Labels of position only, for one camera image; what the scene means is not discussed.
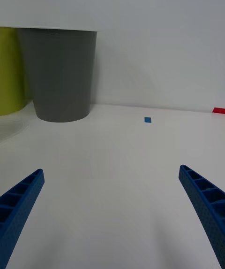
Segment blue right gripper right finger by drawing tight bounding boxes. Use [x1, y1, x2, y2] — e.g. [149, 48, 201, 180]
[178, 164, 225, 269]

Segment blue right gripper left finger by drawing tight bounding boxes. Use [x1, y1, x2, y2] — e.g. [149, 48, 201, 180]
[0, 168, 45, 269]

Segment yellow-green plastic bin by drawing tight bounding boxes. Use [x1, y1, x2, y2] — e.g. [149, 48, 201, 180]
[0, 26, 32, 116]

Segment grey plastic bin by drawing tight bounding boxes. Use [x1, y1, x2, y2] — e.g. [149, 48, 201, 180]
[15, 27, 98, 123]

